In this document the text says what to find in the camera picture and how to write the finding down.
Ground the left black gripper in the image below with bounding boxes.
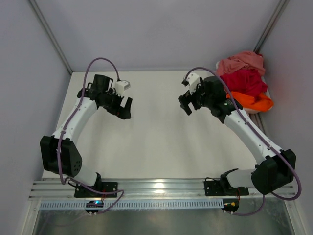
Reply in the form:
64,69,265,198
100,89,132,119

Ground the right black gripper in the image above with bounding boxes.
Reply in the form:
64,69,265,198
179,79,213,116

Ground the salmon pink t shirt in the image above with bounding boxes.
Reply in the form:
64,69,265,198
217,51,266,76

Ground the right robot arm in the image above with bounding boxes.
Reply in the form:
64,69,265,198
179,73,296,195

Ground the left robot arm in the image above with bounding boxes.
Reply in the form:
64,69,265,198
40,74,132,197

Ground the white plastic bin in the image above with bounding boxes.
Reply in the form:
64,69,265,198
216,61,270,114

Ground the crimson red t shirt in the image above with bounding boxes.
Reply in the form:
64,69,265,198
221,69,268,97

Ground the orange t shirt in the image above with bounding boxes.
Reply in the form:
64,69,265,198
231,92,273,112

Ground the left black controller board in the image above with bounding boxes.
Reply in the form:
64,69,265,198
85,200,104,214

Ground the black controller board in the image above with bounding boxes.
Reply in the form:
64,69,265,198
222,199,240,213
85,200,104,214

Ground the right black controller board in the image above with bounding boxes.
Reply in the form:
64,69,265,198
222,199,240,213

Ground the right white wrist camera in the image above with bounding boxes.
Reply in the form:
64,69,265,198
182,72,201,94

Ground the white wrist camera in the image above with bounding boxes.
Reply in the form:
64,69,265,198
182,72,201,94
114,80,131,96

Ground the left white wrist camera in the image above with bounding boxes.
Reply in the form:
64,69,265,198
114,80,131,96

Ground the right side aluminium rail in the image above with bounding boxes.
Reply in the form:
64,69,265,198
249,113,271,147

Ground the aluminium rail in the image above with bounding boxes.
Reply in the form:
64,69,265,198
249,113,271,147
28,178,296,201

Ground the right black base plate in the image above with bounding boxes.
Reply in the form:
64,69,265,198
203,177,249,196

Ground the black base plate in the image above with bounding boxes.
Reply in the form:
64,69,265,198
74,182,118,198
203,177,249,196

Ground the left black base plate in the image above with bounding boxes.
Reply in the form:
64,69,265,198
74,182,118,198

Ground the slotted grey cable duct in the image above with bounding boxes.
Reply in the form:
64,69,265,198
39,198,223,210

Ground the aluminium front rail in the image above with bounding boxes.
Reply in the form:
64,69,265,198
28,178,296,201

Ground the right corner aluminium post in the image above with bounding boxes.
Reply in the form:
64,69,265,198
253,0,290,53

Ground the corner aluminium post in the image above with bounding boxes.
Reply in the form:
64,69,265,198
27,0,73,75
253,0,290,53

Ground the left corner aluminium post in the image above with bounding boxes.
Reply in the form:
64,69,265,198
27,0,73,75

